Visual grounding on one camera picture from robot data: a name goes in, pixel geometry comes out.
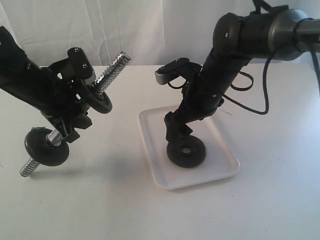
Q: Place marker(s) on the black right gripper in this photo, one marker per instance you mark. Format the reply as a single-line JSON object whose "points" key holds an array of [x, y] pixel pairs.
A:
{"points": [[176, 123]]}

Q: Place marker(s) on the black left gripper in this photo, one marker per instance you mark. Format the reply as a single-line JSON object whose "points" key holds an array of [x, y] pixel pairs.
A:
{"points": [[65, 112]]}

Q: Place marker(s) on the chrome threaded dumbbell bar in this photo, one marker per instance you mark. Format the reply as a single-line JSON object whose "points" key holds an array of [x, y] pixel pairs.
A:
{"points": [[100, 85]]}

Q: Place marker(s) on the black weight plate with tape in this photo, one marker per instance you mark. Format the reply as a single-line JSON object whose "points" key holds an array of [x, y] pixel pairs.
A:
{"points": [[39, 148]]}

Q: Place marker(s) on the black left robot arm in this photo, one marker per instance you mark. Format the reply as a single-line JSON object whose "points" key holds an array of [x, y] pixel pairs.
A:
{"points": [[20, 76]]}

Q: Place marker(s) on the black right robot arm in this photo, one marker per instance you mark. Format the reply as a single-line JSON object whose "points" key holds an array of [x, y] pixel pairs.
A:
{"points": [[281, 33]]}

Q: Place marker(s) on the white plastic tray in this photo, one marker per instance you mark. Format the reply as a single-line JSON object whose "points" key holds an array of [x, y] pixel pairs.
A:
{"points": [[218, 164]]}

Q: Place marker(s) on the white fabric backdrop curtain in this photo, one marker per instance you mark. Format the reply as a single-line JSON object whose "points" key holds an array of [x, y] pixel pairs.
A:
{"points": [[151, 32]]}

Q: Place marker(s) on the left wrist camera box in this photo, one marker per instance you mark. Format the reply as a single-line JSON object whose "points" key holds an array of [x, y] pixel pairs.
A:
{"points": [[80, 65]]}

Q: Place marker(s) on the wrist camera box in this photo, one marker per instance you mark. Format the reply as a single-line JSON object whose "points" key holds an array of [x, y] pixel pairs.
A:
{"points": [[174, 69], [80, 65]]}

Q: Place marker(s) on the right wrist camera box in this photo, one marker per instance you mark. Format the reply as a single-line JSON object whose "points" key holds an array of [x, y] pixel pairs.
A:
{"points": [[174, 69]]}

